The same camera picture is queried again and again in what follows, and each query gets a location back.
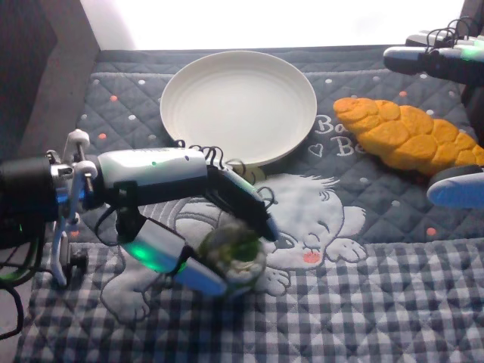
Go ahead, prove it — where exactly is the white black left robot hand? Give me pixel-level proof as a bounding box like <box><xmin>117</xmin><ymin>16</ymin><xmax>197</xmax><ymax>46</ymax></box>
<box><xmin>92</xmin><ymin>139</ymin><xmax>281</xmax><ymax>297</ymax></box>

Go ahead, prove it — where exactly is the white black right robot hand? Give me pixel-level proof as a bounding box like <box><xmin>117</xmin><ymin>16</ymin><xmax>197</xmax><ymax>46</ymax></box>
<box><xmin>382</xmin><ymin>16</ymin><xmax>484</xmax><ymax>211</ymax></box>

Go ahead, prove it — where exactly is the orange braided toy bread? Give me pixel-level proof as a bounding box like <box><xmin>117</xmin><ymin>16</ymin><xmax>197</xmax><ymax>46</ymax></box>
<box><xmin>333</xmin><ymin>96</ymin><xmax>484</xmax><ymax>177</ymax></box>

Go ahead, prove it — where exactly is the green white toy cake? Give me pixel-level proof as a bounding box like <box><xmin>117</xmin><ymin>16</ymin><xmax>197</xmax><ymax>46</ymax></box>
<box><xmin>197</xmin><ymin>222</ymin><xmax>268</xmax><ymax>293</ymax></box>

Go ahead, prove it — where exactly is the white round plate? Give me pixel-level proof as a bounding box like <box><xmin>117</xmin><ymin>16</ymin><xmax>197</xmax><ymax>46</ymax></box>
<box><xmin>159</xmin><ymin>49</ymin><xmax>318</xmax><ymax>168</ymax></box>

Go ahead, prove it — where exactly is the grey quilt with bear print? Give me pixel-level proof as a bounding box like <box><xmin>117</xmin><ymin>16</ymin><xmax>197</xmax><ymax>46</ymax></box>
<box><xmin>13</xmin><ymin>47</ymin><xmax>484</xmax><ymax>363</ymax></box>

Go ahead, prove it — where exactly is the black cable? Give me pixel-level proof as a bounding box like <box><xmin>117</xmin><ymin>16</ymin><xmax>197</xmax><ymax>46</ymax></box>
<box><xmin>0</xmin><ymin>279</ymin><xmax>26</xmax><ymax>341</ymax></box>

